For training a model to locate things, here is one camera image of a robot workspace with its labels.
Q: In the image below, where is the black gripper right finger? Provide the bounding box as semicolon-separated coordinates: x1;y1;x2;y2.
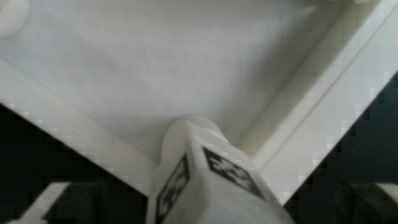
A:
334;182;398;224

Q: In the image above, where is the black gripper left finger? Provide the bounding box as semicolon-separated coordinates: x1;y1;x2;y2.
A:
7;181;107;224

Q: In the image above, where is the white table leg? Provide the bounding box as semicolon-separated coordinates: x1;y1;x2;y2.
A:
146;115;295;224

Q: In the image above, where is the white square tabletop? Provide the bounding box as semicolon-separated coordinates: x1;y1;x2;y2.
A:
0;0;398;198

